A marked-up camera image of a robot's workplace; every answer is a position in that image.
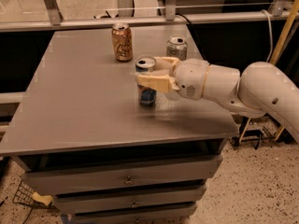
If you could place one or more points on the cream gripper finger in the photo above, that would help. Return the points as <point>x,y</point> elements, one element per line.
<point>163,84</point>
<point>165,65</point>

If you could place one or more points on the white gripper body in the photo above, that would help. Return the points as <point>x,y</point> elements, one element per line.
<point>191,76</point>

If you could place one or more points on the blue silver redbull can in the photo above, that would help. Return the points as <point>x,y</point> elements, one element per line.
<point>145,63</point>

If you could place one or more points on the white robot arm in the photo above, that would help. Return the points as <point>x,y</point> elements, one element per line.
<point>258,90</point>

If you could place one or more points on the silver green soda can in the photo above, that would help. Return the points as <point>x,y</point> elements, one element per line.
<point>176,46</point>

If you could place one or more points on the gold orange soda can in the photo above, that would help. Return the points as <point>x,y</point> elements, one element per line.
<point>122,41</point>

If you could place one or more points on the top grey drawer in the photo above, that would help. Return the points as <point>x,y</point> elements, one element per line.
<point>123,175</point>

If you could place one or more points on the grey drawer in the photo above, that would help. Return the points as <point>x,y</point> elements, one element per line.
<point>130,199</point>
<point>123,175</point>
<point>135,216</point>

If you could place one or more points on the grey drawer cabinet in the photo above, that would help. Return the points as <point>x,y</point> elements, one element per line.
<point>81,110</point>

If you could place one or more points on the middle grey drawer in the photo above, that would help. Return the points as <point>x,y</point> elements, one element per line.
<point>130,199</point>

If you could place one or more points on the bottom grey drawer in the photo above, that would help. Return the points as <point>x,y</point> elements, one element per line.
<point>135,216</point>

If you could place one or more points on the yellow foam piece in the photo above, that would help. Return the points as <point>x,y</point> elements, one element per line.
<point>45,199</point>

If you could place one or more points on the metal railing frame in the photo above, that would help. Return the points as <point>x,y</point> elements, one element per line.
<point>35,15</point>

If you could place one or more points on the black wire basket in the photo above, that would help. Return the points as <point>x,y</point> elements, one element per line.
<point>23,196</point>

